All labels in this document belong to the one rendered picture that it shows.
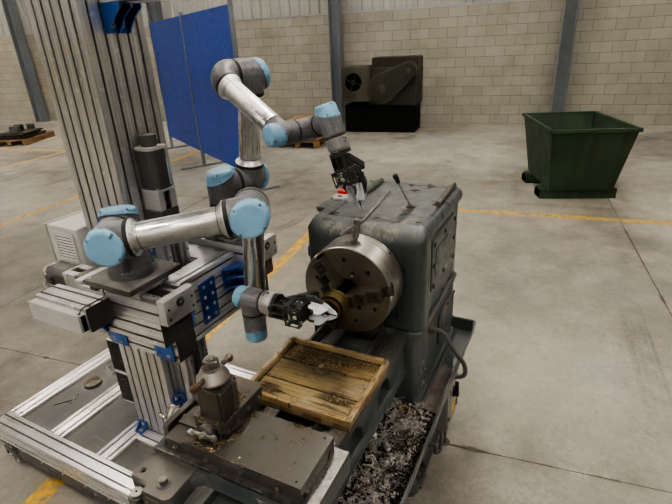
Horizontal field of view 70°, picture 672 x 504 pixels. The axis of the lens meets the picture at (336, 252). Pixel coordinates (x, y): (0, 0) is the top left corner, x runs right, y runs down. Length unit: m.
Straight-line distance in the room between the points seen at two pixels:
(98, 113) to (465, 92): 10.20
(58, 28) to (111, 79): 0.20
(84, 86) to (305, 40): 10.70
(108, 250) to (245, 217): 0.40
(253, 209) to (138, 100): 0.69
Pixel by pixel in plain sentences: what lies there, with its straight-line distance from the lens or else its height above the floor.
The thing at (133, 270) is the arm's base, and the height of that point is 1.19.
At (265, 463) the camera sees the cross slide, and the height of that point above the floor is 0.97.
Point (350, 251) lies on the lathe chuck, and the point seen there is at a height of 1.23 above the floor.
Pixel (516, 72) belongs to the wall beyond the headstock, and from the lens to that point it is 11.45.
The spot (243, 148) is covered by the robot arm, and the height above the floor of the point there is 1.46.
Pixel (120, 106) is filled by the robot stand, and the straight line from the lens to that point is 1.86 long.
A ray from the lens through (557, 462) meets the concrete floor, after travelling 2.64.
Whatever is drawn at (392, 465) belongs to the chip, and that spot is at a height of 0.59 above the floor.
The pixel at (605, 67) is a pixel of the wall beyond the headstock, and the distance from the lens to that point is 11.58.
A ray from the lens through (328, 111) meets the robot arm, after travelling 1.58.
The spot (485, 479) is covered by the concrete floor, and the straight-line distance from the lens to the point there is 2.48.
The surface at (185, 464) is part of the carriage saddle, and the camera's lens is 1.33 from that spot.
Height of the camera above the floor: 1.84
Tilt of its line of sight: 24 degrees down
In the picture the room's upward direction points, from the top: 3 degrees counter-clockwise
